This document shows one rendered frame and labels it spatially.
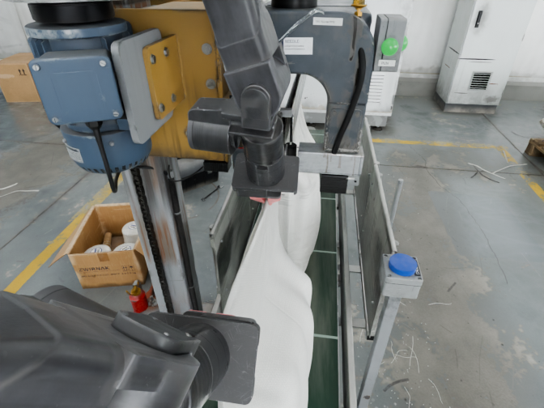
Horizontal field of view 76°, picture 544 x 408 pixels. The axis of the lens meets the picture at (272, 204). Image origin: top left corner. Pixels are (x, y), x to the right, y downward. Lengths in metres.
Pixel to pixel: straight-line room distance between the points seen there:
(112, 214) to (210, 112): 1.86
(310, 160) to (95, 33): 0.46
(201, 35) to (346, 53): 0.28
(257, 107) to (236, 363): 0.27
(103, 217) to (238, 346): 2.04
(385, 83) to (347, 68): 2.88
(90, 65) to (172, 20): 0.25
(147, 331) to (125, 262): 1.78
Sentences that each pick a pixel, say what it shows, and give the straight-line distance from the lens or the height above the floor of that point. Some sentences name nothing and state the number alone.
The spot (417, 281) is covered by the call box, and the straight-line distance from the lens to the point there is 0.84.
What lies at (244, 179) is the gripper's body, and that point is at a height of 1.13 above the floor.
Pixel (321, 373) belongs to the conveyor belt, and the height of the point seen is 0.38.
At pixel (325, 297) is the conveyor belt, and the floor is 0.38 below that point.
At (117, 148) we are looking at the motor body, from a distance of 0.69.
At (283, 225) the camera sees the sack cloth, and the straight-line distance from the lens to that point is 1.24.
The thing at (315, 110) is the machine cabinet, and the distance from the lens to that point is 3.65.
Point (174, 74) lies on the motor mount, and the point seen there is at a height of 1.23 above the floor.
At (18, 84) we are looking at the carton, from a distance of 5.36.
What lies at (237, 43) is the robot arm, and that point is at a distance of 0.41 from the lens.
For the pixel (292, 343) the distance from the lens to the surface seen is 0.70.
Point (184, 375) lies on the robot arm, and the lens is 0.17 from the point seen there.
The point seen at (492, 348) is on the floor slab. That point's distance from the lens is 1.95.
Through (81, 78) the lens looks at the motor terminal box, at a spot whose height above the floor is 1.28.
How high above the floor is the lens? 1.41
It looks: 35 degrees down
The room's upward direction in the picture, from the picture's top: straight up
